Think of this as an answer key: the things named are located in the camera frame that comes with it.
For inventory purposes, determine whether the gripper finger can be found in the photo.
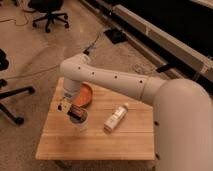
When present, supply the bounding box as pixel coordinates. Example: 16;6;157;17
58;99;72;114

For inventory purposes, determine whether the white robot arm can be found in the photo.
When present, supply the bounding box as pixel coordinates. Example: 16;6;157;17
60;53;213;171

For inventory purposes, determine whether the orange bowl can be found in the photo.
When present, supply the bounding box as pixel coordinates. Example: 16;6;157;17
73;83;93;107

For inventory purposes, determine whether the white plastic bottle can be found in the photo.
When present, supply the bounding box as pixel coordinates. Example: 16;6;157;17
104;103;129;132

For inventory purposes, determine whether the black chair base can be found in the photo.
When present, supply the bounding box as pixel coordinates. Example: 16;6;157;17
0;79;36;126

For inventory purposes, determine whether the wooden table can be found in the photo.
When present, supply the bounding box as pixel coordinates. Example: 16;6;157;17
36;80;154;160

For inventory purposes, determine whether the black floor box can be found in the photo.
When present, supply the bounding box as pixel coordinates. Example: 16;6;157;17
104;28;126;44

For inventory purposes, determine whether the black office chair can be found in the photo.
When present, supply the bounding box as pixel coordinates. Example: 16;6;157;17
28;0;69;33

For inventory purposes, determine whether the black floor cable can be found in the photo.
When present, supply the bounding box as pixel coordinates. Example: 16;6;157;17
0;63;63;81

